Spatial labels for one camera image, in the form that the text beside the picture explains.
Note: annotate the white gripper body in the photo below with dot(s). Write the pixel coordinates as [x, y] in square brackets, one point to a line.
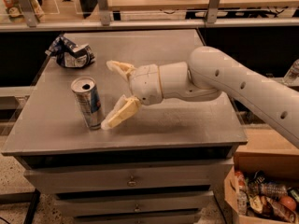
[146, 84]

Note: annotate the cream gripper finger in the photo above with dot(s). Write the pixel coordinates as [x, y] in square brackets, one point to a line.
[125, 108]
[123, 69]

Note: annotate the silver blue Red Bull can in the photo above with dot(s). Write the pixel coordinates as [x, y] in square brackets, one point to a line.
[87, 97]

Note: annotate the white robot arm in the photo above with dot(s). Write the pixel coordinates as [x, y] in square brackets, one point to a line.
[208, 73]

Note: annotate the crumpled blue chip bag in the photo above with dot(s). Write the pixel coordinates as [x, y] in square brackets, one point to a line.
[68, 54]

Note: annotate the grey drawer cabinet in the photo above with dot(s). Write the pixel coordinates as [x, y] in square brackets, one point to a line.
[177, 151]

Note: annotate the top drawer metal knob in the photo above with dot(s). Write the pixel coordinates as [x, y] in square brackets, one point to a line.
[131, 182]

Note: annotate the drawer metal knob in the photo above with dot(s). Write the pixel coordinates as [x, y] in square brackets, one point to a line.
[137, 208]
[131, 182]

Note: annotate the grey metal railing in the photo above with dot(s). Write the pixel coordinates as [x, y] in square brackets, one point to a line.
[68, 15]

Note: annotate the colourful snack package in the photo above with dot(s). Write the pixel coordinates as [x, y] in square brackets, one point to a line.
[10, 10]

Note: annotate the cardboard box of snacks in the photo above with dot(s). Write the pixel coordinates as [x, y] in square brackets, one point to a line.
[263, 189]

